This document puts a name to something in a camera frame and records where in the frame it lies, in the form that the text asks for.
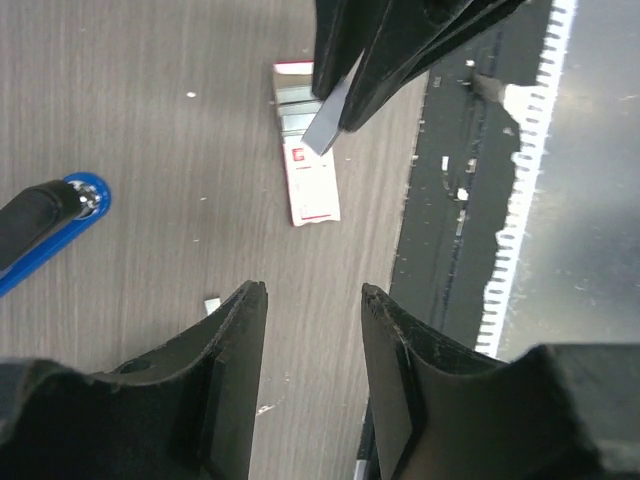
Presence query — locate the blue stapler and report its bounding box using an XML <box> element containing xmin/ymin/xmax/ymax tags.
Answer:
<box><xmin>1</xmin><ymin>172</ymin><xmax>112</xmax><ymax>295</ymax></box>

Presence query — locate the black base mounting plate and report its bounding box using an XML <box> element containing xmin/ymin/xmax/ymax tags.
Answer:
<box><xmin>390</xmin><ymin>1</ymin><xmax>551</xmax><ymax>347</ymax></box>

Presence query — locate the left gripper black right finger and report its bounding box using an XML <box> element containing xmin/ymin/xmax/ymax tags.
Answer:
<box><xmin>361</xmin><ymin>284</ymin><xmax>639</xmax><ymax>479</ymax></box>

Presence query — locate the long grey staple strip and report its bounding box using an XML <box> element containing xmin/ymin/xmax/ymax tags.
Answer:
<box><xmin>302</xmin><ymin>67</ymin><xmax>351</xmax><ymax>156</ymax></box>

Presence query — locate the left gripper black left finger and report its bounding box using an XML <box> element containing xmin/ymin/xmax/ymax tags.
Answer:
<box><xmin>1</xmin><ymin>281</ymin><xmax>268</xmax><ymax>479</ymax></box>

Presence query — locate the small grey staple strip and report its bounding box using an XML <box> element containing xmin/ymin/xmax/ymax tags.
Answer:
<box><xmin>204</xmin><ymin>298</ymin><xmax>221</xmax><ymax>316</ymax></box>

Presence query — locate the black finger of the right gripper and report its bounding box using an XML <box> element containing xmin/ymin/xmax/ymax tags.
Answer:
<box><xmin>312</xmin><ymin>1</ymin><xmax>390</xmax><ymax>100</ymax></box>
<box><xmin>340</xmin><ymin>1</ymin><xmax>522</xmax><ymax>132</ymax></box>

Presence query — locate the red white staple box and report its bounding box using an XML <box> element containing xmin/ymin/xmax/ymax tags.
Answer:
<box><xmin>272</xmin><ymin>61</ymin><xmax>341</xmax><ymax>227</ymax></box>

